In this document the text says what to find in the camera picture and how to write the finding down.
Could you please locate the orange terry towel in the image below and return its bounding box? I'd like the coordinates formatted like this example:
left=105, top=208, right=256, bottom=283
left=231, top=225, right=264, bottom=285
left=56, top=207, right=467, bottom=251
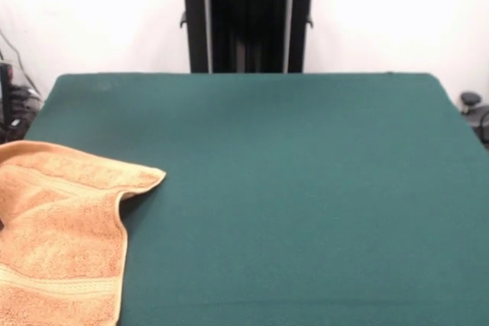
left=0, top=140, right=167, bottom=326

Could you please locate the dark green table cloth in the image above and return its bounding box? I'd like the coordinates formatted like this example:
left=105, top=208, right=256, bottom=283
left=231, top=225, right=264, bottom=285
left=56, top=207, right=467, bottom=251
left=22, top=72, right=489, bottom=326

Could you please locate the black chair base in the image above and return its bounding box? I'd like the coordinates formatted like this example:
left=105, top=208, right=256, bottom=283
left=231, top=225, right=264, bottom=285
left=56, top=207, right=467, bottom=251
left=459, top=91, right=489, bottom=151

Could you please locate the black electronics box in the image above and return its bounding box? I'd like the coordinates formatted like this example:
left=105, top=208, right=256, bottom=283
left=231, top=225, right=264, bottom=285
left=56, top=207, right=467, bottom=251
left=0, top=61, right=14, bottom=128

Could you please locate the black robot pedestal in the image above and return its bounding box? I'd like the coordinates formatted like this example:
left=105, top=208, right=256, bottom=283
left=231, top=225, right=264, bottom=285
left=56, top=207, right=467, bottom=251
left=167, top=0, right=330, bottom=73

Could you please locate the black cable bundle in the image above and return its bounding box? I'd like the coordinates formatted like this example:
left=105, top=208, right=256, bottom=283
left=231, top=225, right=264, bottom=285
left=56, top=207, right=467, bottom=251
left=0, top=84, right=44, bottom=144

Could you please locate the grey wall cable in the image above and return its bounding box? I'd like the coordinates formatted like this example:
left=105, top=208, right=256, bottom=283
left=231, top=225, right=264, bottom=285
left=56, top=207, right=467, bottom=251
left=0, top=30, right=42, bottom=98

